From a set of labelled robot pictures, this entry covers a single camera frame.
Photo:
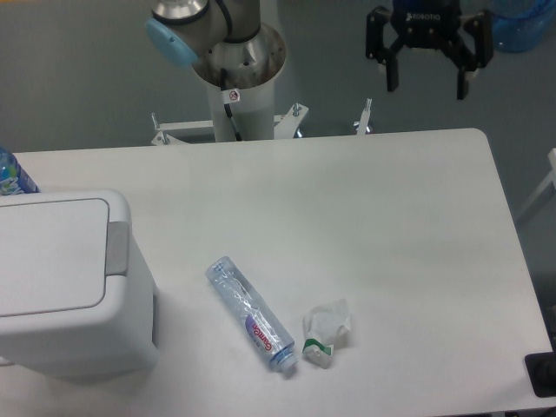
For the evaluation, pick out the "blue labelled bottle left edge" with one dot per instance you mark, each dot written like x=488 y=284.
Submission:
x=14 y=179

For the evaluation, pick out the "large blue water jug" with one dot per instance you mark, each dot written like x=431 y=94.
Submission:
x=518 y=26

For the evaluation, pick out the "white furniture frame right edge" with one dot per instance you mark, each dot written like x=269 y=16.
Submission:
x=539 y=197

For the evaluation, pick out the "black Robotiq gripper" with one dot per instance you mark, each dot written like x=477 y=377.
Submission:
x=467 y=41

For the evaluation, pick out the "clear empty plastic bottle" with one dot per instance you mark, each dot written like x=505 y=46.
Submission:
x=272 y=341

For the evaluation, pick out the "white pedestal base frame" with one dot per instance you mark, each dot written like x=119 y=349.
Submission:
x=233 y=126

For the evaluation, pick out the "black object table corner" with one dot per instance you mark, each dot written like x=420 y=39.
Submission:
x=541 y=371

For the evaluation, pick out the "white plastic trash can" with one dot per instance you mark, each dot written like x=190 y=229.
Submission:
x=77 y=296

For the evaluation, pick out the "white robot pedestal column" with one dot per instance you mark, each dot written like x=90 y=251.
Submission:
x=243 y=74

